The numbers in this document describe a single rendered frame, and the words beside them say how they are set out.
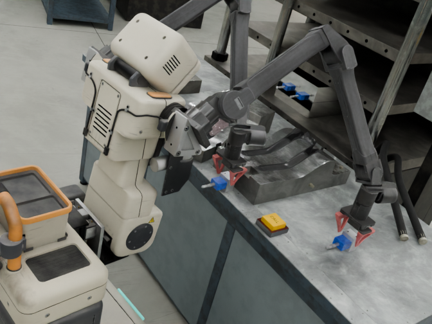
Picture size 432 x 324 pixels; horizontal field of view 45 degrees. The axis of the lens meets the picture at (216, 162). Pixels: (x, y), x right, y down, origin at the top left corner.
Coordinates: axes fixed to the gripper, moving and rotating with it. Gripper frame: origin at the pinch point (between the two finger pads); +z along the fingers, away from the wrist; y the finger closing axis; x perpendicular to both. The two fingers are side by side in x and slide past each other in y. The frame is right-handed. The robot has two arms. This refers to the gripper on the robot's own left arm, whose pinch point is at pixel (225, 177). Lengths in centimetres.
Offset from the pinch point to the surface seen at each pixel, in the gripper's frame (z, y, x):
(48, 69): 86, 281, -54
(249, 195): 2.7, -9.5, -4.4
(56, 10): 76, 398, -109
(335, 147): 8, 10, -78
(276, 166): -2.9, -4.3, -20.8
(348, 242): 0.9, -44.5, -17.6
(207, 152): 0.8, 17.2, -4.6
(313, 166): -5.9, -12.6, -31.2
